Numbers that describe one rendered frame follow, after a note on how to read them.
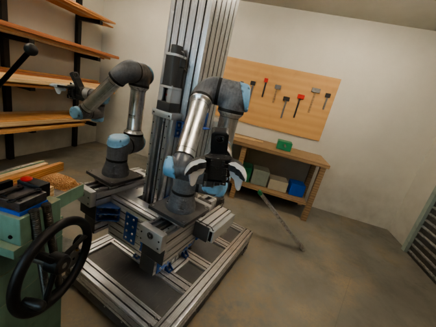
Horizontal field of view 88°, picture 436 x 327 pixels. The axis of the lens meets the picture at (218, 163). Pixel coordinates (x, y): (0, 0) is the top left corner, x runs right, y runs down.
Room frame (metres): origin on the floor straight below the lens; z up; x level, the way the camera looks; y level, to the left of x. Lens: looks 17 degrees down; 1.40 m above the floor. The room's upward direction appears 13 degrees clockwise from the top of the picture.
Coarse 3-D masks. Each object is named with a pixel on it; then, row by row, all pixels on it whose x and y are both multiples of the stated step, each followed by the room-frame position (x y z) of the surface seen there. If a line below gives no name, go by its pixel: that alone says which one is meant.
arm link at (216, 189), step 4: (200, 176) 0.72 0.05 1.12; (200, 180) 0.72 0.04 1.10; (200, 184) 0.74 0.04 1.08; (204, 184) 0.73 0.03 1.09; (220, 184) 0.73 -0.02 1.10; (204, 188) 0.73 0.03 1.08; (208, 188) 0.72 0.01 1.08; (212, 188) 0.72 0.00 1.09; (216, 188) 0.73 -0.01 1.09; (220, 188) 0.74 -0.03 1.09; (208, 192) 0.73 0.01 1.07; (212, 192) 0.72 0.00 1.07; (216, 192) 0.73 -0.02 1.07; (220, 192) 0.75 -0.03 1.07
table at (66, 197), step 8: (80, 184) 0.87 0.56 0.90; (56, 192) 0.77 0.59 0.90; (64, 192) 0.78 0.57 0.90; (72, 192) 0.82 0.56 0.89; (80, 192) 0.87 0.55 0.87; (64, 200) 0.78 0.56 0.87; (72, 200) 0.82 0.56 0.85; (0, 240) 0.51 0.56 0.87; (32, 240) 0.54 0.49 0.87; (0, 248) 0.49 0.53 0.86; (8, 248) 0.49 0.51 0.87; (16, 248) 0.50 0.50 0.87; (24, 248) 0.52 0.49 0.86; (8, 256) 0.49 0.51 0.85; (16, 256) 0.50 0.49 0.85
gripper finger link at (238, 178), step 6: (234, 162) 0.55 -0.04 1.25; (228, 168) 0.53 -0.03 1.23; (234, 168) 0.51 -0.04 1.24; (240, 168) 0.50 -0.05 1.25; (234, 174) 0.52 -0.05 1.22; (240, 174) 0.48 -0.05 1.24; (246, 174) 0.49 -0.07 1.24; (234, 180) 0.52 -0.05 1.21; (240, 180) 0.50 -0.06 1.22; (240, 186) 0.50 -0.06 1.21
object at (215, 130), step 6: (216, 132) 0.56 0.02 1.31; (222, 132) 0.56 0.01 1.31; (228, 132) 0.57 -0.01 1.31; (216, 138) 0.57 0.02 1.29; (222, 138) 0.57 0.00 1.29; (228, 138) 0.57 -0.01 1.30; (210, 144) 0.59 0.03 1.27; (216, 144) 0.58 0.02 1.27; (222, 144) 0.58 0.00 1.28; (210, 150) 0.60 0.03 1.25; (216, 150) 0.59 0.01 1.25; (222, 150) 0.59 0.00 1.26
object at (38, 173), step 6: (60, 162) 0.95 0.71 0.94; (42, 168) 0.86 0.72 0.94; (48, 168) 0.88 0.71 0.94; (54, 168) 0.91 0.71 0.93; (60, 168) 0.94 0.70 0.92; (24, 174) 0.78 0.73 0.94; (30, 174) 0.80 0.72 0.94; (36, 174) 0.82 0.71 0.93; (42, 174) 0.85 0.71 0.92; (48, 174) 0.88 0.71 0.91; (0, 180) 0.70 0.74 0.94
